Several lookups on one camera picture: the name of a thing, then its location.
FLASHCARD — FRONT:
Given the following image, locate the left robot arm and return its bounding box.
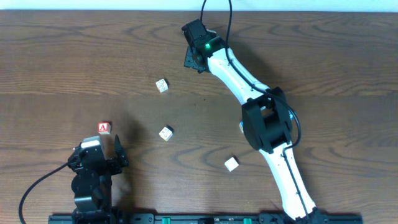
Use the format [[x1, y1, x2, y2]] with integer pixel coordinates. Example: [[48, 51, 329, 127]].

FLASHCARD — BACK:
[[68, 136, 129, 224]]

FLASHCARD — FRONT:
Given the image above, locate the red letter A block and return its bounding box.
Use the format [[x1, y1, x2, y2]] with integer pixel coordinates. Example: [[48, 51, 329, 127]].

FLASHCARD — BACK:
[[98, 122, 111, 134]]

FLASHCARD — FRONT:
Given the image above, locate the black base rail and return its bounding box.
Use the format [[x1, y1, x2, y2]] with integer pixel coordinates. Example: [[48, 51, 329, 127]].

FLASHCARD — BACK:
[[48, 212, 364, 224]]

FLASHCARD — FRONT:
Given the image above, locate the white block upper left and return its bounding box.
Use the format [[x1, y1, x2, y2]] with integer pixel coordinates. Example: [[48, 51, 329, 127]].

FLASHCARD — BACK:
[[155, 79, 169, 93]]

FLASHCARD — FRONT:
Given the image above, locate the plain white block lower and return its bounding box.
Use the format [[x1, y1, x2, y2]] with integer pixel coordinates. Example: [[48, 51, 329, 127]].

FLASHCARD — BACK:
[[224, 157, 239, 172]]

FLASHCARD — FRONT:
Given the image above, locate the blue number 2 block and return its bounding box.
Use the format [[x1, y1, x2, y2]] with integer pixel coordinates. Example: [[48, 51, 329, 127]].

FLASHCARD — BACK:
[[289, 111, 294, 120]]

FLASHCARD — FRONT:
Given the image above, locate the blue letter D block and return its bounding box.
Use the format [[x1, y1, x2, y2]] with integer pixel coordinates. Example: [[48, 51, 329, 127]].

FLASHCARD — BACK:
[[239, 121, 244, 133]]

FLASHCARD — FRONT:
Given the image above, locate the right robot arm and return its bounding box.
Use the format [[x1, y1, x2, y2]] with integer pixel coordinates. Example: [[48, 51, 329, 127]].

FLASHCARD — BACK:
[[182, 19, 317, 223]]

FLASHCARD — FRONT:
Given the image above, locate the white block centre left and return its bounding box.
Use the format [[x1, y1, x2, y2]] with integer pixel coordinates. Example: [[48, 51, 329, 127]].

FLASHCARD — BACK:
[[159, 126, 174, 141]]

